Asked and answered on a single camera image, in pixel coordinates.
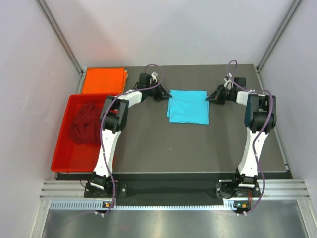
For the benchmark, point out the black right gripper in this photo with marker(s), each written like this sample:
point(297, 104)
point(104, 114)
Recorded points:
point(216, 97)

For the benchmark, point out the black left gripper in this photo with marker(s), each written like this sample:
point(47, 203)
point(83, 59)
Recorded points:
point(162, 94)

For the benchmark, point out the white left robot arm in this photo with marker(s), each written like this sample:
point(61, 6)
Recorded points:
point(113, 121)

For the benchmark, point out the folded orange t shirt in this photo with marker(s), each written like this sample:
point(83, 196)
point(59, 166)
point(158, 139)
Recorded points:
point(105, 81)

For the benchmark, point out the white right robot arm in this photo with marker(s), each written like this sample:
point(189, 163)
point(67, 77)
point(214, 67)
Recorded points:
point(260, 118)

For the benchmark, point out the slotted grey cable duct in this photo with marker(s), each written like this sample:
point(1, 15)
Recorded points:
point(102, 205)

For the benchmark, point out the red plastic bin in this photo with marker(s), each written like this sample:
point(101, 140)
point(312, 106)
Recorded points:
point(70, 157)

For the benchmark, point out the left aluminium frame post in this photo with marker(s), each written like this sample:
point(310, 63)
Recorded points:
point(59, 34)

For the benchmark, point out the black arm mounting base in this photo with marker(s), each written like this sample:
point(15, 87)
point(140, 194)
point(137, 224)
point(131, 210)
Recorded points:
point(171, 189)

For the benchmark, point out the light blue t shirt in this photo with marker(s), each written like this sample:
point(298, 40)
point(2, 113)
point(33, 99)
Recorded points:
point(186, 106)

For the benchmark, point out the aluminium frame post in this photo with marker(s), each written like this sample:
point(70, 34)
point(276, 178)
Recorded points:
point(59, 34)
point(287, 18)

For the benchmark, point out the dark red t shirt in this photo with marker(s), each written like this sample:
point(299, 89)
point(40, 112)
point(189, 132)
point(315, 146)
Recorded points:
point(85, 128)

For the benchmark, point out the right aluminium frame post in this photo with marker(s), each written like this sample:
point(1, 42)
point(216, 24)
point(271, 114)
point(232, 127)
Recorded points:
point(287, 18)

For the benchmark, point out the aluminium front frame rail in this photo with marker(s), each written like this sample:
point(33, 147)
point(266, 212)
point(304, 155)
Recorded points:
point(275, 189)

